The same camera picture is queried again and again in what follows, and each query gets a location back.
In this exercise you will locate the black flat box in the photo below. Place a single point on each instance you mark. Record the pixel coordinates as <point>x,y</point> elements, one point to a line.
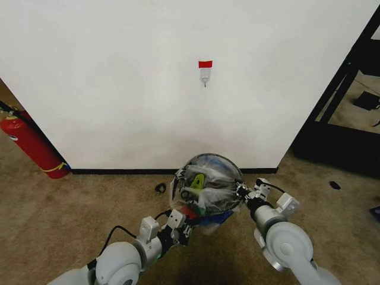
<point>366,101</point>

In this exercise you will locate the black baseboard strip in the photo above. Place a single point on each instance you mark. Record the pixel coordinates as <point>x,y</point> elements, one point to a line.
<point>148,171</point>

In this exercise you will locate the red tape strip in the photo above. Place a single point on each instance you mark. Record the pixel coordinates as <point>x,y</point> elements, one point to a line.
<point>205,64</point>

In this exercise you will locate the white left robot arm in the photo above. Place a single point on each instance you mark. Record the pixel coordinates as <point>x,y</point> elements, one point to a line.
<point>118,261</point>

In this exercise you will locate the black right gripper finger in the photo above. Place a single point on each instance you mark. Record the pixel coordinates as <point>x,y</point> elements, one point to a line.
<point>240,193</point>
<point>241,185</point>

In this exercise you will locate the red fire extinguisher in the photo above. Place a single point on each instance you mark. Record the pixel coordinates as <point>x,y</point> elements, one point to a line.
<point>28,145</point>

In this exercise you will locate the small black scrap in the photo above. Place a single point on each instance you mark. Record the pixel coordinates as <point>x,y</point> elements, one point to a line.
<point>335,185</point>

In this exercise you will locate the clear wall hook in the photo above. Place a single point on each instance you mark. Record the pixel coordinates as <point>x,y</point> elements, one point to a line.
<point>205,77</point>

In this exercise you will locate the blue flat object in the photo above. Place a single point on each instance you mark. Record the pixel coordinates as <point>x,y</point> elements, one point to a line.
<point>375,213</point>

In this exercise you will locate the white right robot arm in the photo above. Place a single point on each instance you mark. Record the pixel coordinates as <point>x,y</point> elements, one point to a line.
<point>288,246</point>

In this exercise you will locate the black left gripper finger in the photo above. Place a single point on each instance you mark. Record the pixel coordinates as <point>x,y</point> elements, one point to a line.
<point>190,232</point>
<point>193,221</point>

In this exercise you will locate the black metal frame rack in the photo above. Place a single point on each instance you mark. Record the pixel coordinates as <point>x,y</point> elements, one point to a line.
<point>323,139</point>

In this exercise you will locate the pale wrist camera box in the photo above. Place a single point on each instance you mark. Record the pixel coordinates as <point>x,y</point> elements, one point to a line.
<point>177,218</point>
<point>262,187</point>

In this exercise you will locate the clear printed garbage bag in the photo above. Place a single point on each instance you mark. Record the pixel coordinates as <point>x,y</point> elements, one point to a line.
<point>205,190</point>

